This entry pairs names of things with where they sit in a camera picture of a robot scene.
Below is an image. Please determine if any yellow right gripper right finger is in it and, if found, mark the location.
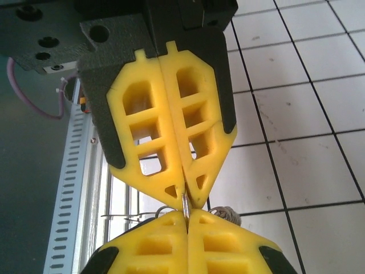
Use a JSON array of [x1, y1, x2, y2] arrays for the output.
[[187, 209, 299, 274]]

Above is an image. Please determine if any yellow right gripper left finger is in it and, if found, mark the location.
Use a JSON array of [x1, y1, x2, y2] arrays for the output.
[[79, 210, 189, 274]]

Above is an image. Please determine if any metal key holder with rings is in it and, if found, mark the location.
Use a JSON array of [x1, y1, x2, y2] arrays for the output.
[[101, 191, 244, 229]]

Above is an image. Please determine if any grey metal sheet panel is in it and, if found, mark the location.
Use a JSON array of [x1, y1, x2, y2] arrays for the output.
[[0, 54, 75, 274]]

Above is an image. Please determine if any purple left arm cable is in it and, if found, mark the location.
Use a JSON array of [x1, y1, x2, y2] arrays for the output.
[[7, 57, 79, 120]]

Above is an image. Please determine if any grey slotted cable duct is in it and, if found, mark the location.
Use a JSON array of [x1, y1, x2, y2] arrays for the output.
[[42, 78, 96, 274]]

